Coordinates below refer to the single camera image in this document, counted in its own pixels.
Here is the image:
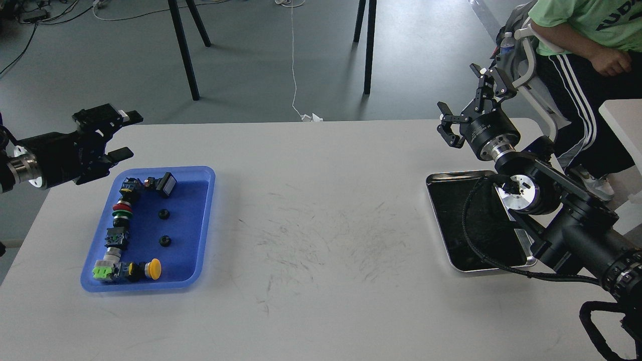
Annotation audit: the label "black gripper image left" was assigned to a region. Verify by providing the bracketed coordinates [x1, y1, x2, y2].
[23, 103, 143, 189]

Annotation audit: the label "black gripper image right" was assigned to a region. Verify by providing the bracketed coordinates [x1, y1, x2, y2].
[436, 63, 521, 161]

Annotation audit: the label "small black gear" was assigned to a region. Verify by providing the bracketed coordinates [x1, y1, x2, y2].
[158, 235, 172, 247]
[157, 209, 171, 220]

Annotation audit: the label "blue plastic tray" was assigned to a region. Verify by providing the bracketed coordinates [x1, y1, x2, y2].
[80, 166, 216, 292]

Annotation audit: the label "silver metal tray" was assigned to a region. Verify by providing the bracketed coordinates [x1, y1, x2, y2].
[426, 170, 537, 273]

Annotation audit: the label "grey backpack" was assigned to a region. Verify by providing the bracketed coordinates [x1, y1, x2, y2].
[491, 1, 539, 90]

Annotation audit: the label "red green push button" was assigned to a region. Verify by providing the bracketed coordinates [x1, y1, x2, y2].
[112, 200, 133, 219]

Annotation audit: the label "plastic water bottle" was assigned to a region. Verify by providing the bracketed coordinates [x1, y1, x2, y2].
[500, 32, 515, 55]

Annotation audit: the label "black square push button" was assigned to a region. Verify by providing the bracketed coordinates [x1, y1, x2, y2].
[154, 172, 177, 199]

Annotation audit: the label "white office chair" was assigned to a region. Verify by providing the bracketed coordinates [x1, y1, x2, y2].
[492, 13, 570, 141]

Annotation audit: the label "black green contact block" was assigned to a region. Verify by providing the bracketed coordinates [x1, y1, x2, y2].
[104, 227, 130, 250]

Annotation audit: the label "black table legs left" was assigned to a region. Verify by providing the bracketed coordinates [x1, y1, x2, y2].
[167, 1, 212, 101]

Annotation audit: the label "black table legs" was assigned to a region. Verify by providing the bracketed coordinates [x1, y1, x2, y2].
[353, 1, 378, 95]
[167, 1, 212, 101]

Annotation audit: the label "yellow mushroom push button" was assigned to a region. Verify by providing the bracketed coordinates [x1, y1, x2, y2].
[142, 258, 162, 280]

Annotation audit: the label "black table legs right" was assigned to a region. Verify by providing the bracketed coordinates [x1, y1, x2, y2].
[353, 1, 378, 95]

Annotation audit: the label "person in green shirt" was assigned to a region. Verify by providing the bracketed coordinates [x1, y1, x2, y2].
[528, 1, 641, 178]

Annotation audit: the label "white side table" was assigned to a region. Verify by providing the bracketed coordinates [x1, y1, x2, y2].
[599, 99, 641, 172]

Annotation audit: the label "black blue yellow switch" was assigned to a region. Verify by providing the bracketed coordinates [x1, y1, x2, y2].
[119, 177, 144, 204]

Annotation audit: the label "green block switch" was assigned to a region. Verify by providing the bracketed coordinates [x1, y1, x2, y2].
[92, 266, 114, 282]

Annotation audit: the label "black braided cable right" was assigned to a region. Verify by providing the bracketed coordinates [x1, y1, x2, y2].
[461, 174, 602, 286]

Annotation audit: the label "floor cables and power strip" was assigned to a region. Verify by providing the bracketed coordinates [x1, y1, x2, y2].
[0, 0, 108, 76]

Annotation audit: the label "white cable on floor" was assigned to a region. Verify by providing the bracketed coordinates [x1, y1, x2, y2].
[273, 0, 323, 122]

